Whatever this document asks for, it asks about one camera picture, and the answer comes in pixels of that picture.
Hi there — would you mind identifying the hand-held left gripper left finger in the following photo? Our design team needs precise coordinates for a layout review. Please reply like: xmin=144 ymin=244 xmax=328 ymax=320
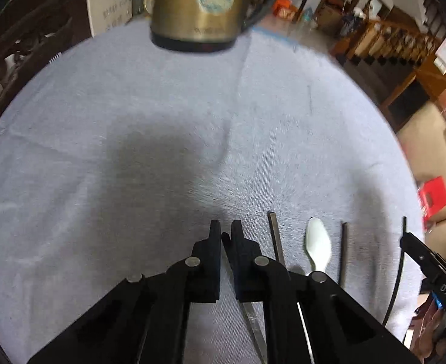
xmin=28 ymin=220 xmax=222 ymax=364

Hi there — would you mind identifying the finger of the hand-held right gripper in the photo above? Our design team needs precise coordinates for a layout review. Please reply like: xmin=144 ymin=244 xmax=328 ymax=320
xmin=399 ymin=232 xmax=441 ymax=274

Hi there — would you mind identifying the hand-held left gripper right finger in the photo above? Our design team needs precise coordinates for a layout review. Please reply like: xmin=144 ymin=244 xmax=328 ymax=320
xmin=231 ymin=219 xmax=423 ymax=364

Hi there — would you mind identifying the steel table knife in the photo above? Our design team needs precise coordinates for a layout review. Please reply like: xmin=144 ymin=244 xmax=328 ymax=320
xmin=222 ymin=232 xmax=268 ymax=364

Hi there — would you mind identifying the pale metal spoon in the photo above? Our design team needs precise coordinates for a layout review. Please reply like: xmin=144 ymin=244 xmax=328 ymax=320
xmin=305 ymin=217 xmax=332 ymax=277

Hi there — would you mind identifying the thin black chopstick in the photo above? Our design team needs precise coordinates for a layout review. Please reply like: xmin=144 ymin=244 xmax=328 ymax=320
xmin=382 ymin=216 xmax=408 ymax=326

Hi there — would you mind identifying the flat steel utensil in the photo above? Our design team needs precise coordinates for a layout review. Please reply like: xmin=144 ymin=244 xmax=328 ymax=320
xmin=267 ymin=211 xmax=286 ymax=268

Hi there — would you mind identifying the red box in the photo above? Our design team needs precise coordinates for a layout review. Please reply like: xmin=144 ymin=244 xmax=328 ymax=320
xmin=418 ymin=176 xmax=446 ymax=221

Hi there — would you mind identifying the dark chopstick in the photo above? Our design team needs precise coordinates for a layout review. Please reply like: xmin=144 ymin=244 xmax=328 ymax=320
xmin=338 ymin=222 xmax=350 ymax=289

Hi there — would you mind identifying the beige sofa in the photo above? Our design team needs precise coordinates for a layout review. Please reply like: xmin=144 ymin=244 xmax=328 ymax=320
xmin=397 ymin=102 xmax=446 ymax=221

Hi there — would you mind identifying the grey-blue tablecloth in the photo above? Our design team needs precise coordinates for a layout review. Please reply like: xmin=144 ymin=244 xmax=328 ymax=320
xmin=0 ymin=23 xmax=426 ymax=364

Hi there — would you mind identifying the wooden stair railing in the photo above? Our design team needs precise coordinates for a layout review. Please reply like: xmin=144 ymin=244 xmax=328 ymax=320
xmin=333 ymin=19 xmax=446 ymax=130

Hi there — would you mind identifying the gold electric kettle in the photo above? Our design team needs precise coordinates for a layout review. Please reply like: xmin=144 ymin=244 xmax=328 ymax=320
xmin=149 ymin=0 xmax=282 ymax=54

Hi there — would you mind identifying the white printed cardboard box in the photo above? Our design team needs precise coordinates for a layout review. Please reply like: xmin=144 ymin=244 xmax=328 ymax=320
xmin=83 ymin=0 xmax=134 ymax=39

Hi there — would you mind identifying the dark carved wooden chair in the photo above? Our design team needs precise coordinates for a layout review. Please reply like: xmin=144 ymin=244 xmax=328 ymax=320
xmin=0 ymin=0 xmax=95 ymax=141

